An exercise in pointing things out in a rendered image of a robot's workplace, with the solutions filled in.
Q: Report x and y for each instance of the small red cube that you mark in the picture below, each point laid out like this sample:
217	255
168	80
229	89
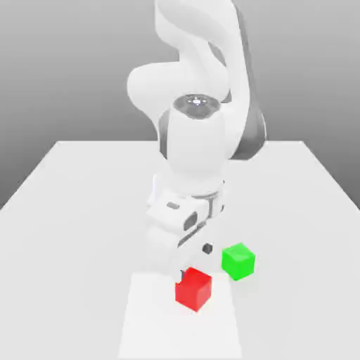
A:
194	291

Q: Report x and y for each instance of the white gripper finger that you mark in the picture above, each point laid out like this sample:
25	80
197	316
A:
207	248
177	273

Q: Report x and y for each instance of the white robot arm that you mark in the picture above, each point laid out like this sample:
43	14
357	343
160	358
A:
197	146

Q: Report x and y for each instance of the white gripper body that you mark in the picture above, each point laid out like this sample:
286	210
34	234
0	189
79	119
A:
166	250

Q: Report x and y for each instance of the small green cube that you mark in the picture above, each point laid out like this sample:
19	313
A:
237	261

